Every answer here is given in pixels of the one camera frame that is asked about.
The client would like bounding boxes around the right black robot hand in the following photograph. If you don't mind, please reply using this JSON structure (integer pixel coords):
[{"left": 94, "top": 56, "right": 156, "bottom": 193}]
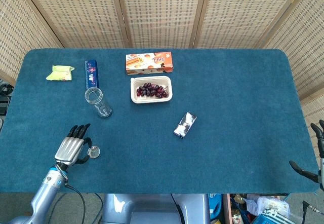
[{"left": 289, "top": 119, "right": 324, "bottom": 185}]

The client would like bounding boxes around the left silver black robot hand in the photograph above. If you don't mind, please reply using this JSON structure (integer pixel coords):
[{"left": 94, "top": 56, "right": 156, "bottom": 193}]
[{"left": 54, "top": 123, "right": 93, "bottom": 166}]

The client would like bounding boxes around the round jar lid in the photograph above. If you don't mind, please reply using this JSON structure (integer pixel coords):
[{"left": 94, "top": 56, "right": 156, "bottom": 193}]
[{"left": 87, "top": 145, "right": 101, "bottom": 159}]

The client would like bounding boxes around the clear glass jar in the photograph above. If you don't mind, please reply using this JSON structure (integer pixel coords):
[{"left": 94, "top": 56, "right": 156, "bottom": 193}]
[{"left": 85, "top": 87, "right": 113, "bottom": 119}]

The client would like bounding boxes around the white plastic bag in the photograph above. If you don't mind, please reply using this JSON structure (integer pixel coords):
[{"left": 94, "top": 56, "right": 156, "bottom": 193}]
[{"left": 247, "top": 195, "right": 290, "bottom": 216}]

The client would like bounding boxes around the blue striped box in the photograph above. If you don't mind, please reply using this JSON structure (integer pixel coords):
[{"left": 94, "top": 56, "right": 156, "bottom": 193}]
[{"left": 257, "top": 208, "right": 292, "bottom": 224}]

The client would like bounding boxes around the green yellow snack packet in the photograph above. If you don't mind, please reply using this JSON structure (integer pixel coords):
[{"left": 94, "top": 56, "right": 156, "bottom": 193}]
[{"left": 46, "top": 64, "right": 75, "bottom": 82}]

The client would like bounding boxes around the black electronic device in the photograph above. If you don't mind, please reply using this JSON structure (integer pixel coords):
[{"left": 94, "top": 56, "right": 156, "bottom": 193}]
[{"left": 0, "top": 82, "right": 13, "bottom": 116}]

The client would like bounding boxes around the long blue carton box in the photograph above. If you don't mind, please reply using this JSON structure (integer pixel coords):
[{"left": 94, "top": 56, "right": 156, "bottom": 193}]
[{"left": 84, "top": 59, "right": 100, "bottom": 90}]

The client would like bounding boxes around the beige rectangular food container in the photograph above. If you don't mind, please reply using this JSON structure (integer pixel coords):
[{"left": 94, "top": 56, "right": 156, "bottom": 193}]
[{"left": 130, "top": 76, "right": 174, "bottom": 104}]

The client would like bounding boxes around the bunch of red grapes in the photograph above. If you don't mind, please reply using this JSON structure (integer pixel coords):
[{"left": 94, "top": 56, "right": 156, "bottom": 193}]
[{"left": 136, "top": 82, "right": 170, "bottom": 99}]

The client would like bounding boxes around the silver-blue robot torso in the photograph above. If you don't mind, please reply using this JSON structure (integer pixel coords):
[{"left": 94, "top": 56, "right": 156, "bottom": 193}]
[{"left": 101, "top": 193, "right": 211, "bottom": 224}]

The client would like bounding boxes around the blue plastic container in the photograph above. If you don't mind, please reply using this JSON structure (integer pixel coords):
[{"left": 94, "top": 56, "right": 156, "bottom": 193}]
[{"left": 208, "top": 193, "right": 224, "bottom": 220}]

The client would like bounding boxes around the orange biscuit box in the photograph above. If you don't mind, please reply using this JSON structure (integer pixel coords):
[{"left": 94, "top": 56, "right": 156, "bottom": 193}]
[{"left": 125, "top": 51, "right": 174, "bottom": 76}]

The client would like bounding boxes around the small black purple box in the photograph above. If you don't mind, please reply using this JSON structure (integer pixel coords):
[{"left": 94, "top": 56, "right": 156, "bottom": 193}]
[{"left": 173, "top": 111, "right": 197, "bottom": 139}]

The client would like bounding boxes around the blue table cloth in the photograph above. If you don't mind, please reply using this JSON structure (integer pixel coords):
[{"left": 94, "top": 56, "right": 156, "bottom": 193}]
[{"left": 0, "top": 48, "right": 320, "bottom": 194}]

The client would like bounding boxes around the woven bamboo folding screen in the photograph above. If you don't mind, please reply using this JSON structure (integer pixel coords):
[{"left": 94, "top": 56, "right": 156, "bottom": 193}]
[{"left": 0, "top": 0, "right": 324, "bottom": 159}]

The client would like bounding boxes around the black cable with plug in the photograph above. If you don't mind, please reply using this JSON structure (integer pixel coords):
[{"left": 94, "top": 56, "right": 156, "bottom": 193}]
[{"left": 302, "top": 200, "right": 324, "bottom": 224}]

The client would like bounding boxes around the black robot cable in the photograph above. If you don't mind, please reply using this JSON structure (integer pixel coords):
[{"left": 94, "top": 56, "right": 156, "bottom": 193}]
[{"left": 64, "top": 182, "right": 87, "bottom": 224}]

